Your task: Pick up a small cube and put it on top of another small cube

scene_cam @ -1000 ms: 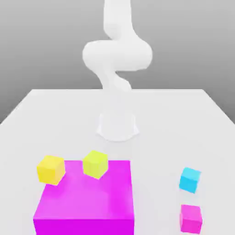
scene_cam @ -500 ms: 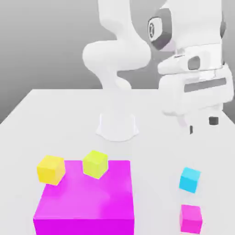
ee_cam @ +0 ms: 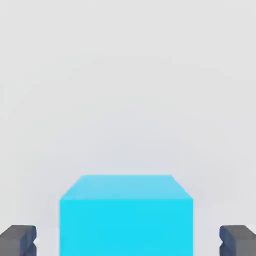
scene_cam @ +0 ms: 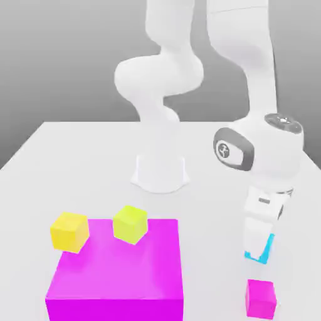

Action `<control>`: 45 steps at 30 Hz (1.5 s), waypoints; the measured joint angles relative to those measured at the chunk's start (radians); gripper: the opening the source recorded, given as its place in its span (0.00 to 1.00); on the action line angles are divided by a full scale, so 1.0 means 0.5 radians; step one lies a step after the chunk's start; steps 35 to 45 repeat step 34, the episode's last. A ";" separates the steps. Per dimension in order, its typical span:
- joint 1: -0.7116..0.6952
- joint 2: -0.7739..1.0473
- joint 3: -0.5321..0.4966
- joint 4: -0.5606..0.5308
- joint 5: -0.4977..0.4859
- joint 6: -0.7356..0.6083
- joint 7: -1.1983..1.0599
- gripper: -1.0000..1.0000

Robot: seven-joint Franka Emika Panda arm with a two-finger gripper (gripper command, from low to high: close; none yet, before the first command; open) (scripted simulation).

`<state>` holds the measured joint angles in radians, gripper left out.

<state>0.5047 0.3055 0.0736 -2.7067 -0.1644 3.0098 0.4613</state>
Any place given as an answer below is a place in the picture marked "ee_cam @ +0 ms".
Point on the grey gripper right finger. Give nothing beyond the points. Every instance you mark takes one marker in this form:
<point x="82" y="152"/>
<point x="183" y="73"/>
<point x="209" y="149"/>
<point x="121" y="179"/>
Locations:
<point x="240" y="242"/>

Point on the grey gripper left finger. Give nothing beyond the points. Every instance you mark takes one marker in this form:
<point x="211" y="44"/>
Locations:
<point x="14" y="242"/>

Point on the small cyan cube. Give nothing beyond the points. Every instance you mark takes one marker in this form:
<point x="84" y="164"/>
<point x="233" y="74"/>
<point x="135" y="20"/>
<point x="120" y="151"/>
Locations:
<point x="126" y="224"/>

